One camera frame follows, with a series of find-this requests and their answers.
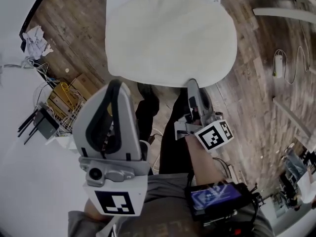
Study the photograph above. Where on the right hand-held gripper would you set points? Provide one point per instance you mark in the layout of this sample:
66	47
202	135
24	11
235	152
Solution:
212	134

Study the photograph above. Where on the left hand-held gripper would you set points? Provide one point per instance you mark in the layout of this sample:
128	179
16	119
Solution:
118	181

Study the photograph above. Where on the white cushion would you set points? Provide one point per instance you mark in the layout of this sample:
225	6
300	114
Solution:
170	41

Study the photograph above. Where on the person's right forearm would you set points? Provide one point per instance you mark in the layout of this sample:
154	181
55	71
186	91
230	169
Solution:
202	162

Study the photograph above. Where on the person's left forearm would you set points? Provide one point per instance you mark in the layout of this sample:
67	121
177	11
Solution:
92	210

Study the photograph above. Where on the person's left leg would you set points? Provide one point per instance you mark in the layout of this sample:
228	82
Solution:
146	112

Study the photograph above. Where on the person's leg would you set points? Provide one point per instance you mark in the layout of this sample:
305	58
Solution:
146	112
174	147

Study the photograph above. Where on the brown cardboard box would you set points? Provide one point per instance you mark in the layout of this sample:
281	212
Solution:
82	84

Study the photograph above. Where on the yellow cardboard box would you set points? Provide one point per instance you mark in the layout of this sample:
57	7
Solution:
60	95

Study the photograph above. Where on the person's right leg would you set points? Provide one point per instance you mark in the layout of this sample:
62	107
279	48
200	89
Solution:
174	147

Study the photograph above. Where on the black router with antennas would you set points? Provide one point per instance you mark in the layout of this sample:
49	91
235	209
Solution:
45	126

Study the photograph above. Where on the white power adapter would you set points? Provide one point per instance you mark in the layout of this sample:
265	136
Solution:
278	67

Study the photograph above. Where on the grey wooden plank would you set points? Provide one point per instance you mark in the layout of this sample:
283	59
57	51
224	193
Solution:
292	117

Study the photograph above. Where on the person's grey shirt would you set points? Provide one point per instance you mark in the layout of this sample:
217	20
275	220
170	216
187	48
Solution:
163	206

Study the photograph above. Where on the black screen device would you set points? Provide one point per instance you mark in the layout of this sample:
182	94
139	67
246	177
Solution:
217	196

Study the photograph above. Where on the crumpled white paper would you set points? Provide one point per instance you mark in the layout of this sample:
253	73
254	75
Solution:
35	42

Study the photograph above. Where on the white plank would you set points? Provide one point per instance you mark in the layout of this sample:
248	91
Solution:
284	14

